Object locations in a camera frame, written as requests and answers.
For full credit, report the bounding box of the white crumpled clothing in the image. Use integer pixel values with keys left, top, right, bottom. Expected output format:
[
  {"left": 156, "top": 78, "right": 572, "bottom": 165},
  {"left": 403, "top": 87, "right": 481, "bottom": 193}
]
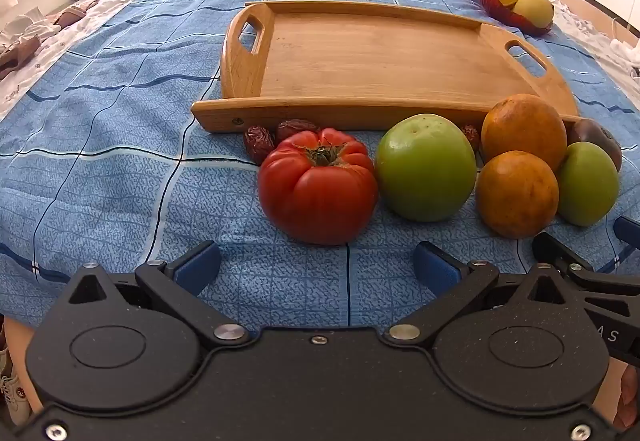
[{"left": 595, "top": 36, "right": 640, "bottom": 76}]

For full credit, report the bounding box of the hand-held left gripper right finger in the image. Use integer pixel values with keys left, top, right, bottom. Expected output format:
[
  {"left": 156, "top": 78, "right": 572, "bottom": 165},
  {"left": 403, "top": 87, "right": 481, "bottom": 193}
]
[{"left": 384, "top": 242, "right": 588, "bottom": 349}]

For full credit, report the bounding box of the white patterned shoe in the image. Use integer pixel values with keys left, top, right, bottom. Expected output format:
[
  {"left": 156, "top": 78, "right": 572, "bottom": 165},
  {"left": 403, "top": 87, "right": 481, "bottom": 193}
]
[{"left": 0, "top": 361, "right": 32, "bottom": 427}]

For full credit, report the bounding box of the small orange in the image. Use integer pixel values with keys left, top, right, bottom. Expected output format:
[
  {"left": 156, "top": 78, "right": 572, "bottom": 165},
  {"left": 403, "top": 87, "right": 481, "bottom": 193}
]
[{"left": 475, "top": 151, "right": 560, "bottom": 239}]

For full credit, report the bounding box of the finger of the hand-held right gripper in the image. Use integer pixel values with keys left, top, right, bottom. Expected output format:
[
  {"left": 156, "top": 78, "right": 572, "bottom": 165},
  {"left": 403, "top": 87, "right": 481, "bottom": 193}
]
[
  {"left": 532, "top": 232, "right": 640, "bottom": 294},
  {"left": 614, "top": 216, "right": 640, "bottom": 247}
]

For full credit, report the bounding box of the red ribbed tomato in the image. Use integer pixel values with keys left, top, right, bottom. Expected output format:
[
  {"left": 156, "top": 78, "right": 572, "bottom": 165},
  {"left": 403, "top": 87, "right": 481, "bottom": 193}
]
[{"left": 257, "top": 127, "right": 379, "bottom": 246}]

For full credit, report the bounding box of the blue checked cloth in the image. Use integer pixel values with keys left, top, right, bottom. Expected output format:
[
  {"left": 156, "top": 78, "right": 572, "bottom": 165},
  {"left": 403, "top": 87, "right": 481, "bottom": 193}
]
[{"left": 0, "top": 0, "right": 640, "bottom": 329}]

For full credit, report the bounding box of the brown cloth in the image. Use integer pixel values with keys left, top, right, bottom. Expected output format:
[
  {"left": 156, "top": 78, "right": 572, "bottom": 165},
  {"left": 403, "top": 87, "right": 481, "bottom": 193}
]
[
  {"left": 52, "top": 1, "right": 101, "bottom": 29},
  {"left": 0, "top": 35, "right": 41, "bottom": 80}
]

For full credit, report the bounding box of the large orange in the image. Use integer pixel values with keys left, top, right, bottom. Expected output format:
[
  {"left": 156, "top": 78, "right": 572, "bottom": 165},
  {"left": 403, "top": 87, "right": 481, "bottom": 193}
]
[{"left": 481, "top": 93, "right": 568, "bottom": 172}]

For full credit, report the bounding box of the yellow mango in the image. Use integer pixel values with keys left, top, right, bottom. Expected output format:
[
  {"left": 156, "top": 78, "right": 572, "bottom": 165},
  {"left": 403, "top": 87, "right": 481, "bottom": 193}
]
[{"left": 513, "top": 0, "right": 555, "bottom": 29}]

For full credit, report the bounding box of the white cloth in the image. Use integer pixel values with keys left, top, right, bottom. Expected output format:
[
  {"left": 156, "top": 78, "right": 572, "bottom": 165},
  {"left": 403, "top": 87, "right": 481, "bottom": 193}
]
[{"left": 0, "top": 7, "right": 61, "bottom": 52}]

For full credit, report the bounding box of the small green apple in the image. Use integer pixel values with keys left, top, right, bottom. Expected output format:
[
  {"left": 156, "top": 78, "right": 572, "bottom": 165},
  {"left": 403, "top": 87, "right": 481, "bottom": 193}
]
[{"left": 556, "top": 141, "right": 621, "bottom": 228}]

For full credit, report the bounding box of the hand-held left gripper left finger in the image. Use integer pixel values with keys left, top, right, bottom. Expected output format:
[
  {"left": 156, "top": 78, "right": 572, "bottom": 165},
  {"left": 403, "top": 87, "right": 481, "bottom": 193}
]
[{"left": 66, "top": 241, "right": 250, "bottom": 349}]

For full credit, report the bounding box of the red date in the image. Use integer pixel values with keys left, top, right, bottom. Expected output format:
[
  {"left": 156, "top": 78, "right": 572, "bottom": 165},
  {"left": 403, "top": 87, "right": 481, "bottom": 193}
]
[
  {"left": 243, "top": 126, "right": 276, "bottom": 166},
  {"left": 276, "top": 119, "right": 321, "bottom": 142},
  {"left": 460, "top": 124, "right": 481, "bottom": 152}
]

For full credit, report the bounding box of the dark purple tomato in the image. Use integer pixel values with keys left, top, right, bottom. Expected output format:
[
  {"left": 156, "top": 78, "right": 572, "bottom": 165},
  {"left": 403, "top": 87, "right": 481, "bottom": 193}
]
[{"left": 566, "top": 117, "right": 623, "bottom": 172}]

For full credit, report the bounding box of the large green apple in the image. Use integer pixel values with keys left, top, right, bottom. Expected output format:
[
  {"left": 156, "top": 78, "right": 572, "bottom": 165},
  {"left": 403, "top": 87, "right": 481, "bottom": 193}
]
[{"left": 375, "top": 113, "right": 477, "bottom": 223}]

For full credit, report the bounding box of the wooden tray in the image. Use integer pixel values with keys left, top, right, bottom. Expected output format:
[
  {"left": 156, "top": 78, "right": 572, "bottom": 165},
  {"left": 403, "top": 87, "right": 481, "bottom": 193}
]
[{"left": 191, "top": 0, "right": 581, "bottom": 134}]

